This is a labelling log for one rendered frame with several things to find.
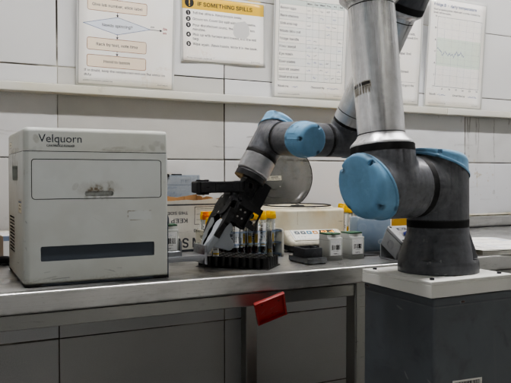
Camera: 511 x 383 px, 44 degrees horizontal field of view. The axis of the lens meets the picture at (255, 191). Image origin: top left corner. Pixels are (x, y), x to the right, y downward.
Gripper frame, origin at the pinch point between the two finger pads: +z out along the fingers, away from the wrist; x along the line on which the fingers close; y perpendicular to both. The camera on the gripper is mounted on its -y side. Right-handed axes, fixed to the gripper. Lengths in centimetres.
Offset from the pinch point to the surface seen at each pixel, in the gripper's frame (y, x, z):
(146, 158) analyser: -21.8, -4.4, -10.1
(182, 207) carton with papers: -0.2, 24.8, -9.2
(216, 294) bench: 3.8, -8.5, 7.4
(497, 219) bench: 133, 58, -74
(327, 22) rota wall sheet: 26, 57, -94
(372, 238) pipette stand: 44, 6, -25
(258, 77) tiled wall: 14, 60, -64
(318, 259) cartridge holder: 26.8, -1.5, -11.3
